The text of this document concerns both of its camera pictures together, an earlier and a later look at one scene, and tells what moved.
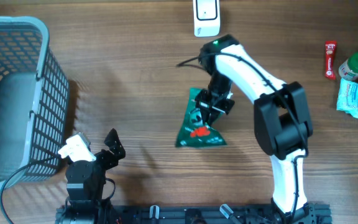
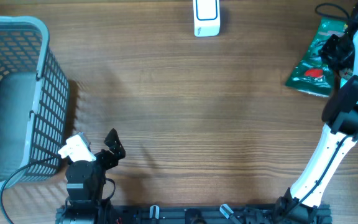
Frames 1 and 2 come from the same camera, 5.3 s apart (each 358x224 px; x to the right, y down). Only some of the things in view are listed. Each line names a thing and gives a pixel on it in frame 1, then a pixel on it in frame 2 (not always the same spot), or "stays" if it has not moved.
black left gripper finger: x=114 y=144 stays
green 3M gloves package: x=192 y=132 → x=311 y=73
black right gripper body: x=214 y=101 → x=341 y=49
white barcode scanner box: x=206 y=18 stays
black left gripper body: x=105 y=160 stays
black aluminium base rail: x=316 y=213 stays
